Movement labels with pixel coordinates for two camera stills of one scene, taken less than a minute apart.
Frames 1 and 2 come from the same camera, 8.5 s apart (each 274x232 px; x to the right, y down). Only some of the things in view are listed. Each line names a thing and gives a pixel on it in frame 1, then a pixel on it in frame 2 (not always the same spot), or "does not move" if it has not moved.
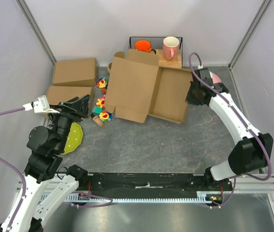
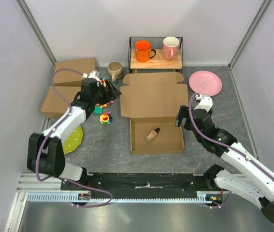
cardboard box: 55,94 does not move
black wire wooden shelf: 156,43 does not move
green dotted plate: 74,138 does not move
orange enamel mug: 144,46 does not move
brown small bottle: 96,120 to 152,135
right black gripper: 190,99 to 183,112
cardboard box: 137,87 to 152,103
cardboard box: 76,72 does not move
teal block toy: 97,110 does not move
